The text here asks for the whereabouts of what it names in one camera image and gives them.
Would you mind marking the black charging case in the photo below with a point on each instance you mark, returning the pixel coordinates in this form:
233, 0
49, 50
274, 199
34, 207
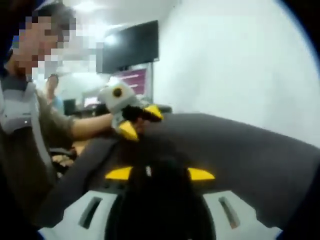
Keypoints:
162, 167

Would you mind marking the grey chest-worn device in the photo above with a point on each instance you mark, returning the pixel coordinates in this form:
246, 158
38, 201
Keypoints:
17, 105

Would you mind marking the small background computer screen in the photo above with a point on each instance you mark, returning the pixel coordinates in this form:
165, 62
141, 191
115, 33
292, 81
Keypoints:
91, 101

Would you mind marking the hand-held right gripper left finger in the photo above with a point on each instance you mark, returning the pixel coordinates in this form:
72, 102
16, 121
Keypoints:
75, 220

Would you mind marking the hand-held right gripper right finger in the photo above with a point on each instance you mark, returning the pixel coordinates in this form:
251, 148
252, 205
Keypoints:
250, 217

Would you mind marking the laptop with purple screen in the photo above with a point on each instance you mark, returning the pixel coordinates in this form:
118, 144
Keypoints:
137, 80

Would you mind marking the black wall monitor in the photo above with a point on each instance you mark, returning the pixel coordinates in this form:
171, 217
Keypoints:
130, 47

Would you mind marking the black table mat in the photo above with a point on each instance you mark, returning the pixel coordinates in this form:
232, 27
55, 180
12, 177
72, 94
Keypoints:
250, 150

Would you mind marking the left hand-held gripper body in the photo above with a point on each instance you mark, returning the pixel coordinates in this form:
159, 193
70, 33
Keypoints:
105, 98

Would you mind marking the black earphone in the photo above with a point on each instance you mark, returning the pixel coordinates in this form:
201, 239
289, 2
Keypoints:
135, 115

